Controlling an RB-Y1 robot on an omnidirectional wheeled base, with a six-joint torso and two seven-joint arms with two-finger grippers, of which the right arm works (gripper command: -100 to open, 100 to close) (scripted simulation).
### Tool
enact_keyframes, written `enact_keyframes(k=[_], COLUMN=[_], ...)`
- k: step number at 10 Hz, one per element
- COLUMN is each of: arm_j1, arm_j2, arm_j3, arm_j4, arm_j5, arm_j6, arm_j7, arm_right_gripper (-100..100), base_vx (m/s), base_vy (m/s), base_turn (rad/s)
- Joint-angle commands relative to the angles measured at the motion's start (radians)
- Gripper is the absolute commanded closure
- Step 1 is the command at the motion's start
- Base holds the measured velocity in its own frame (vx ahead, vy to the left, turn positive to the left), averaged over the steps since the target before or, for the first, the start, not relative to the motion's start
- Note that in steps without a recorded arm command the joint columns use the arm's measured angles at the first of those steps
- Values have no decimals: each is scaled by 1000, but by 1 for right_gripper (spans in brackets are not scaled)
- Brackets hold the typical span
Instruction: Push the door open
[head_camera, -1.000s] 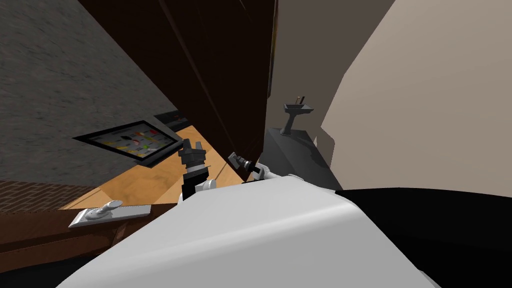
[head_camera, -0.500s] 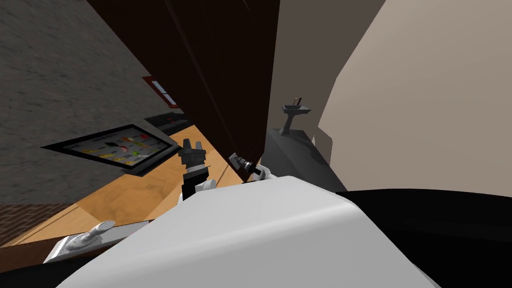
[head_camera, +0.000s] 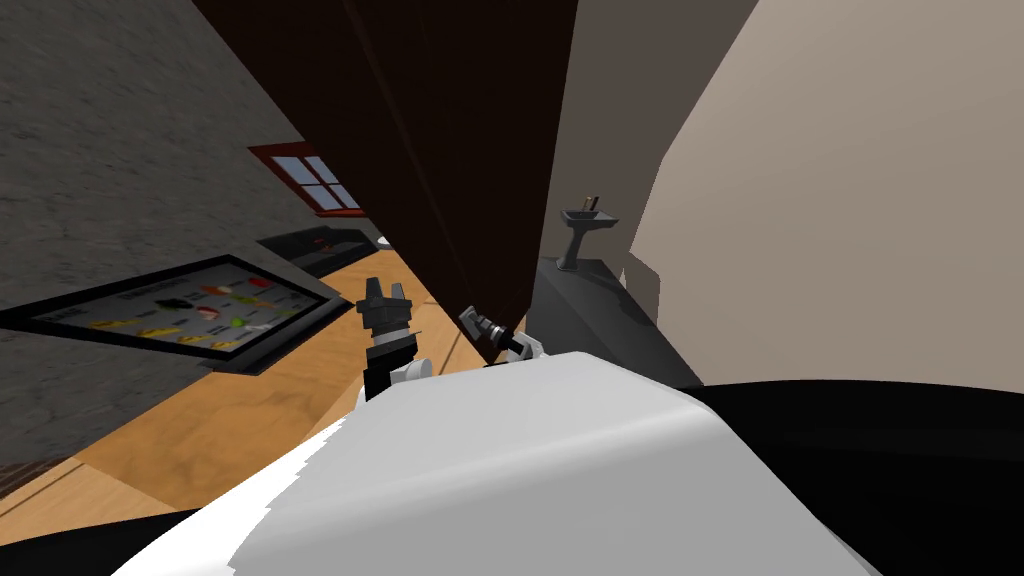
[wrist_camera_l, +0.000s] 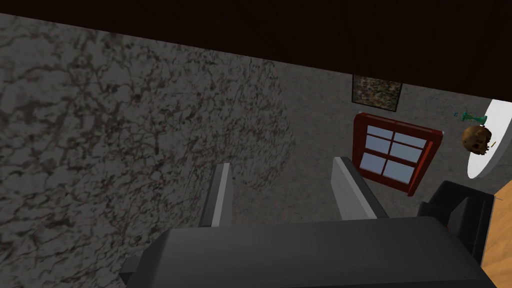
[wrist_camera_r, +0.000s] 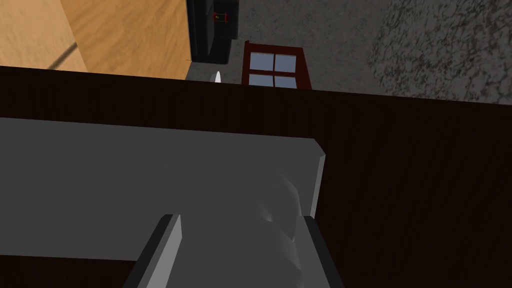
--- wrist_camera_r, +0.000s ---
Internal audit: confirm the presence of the red framed window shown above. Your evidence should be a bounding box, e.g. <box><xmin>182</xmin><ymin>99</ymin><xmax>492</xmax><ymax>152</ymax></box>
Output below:
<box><xmin>240</xmin><ymin>39</ymin><xmax>313</xmax><ymax>91</ymax></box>

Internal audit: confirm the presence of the black appliance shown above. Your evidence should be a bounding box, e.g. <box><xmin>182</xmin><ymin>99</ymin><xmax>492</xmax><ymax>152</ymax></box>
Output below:
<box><xmin>185</xmin><ymin>0</ymin><xmax>241</xmax><ymax>65</ymax></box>

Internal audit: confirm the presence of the dark brown cabinet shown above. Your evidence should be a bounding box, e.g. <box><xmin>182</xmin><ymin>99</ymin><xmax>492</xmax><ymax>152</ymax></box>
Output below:
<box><xmin>0</xmin><ymin>65</ymin><xmax>512</xmax><ymax>288</ymax></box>

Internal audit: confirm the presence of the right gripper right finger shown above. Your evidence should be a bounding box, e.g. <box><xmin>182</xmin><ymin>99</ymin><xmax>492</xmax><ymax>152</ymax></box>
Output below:
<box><xmin>293</xmin><ymin>215</ymin><xmax>346</xmax><ymax>288</ymax></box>

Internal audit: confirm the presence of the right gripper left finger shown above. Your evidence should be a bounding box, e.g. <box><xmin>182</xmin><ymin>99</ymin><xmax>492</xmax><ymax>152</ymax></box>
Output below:
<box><xmin>122</xmin><ymin>213</ymin><xmax>183</xmax><ymax>288</ymax></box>

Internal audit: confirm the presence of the grey drawer front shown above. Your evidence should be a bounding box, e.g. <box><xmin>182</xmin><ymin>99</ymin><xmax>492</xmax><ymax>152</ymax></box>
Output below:
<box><xmin>0</xmin><ymin>117</ymin><xmax>327</xmax><ymax>288</ymax></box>

